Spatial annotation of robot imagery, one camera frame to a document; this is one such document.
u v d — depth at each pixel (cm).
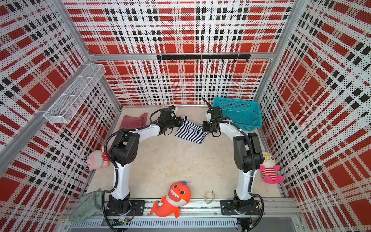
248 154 51
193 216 72
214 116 78
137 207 74
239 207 65
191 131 98
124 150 57
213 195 77
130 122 107
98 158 86
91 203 75
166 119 83
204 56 88
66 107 71
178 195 70
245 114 115
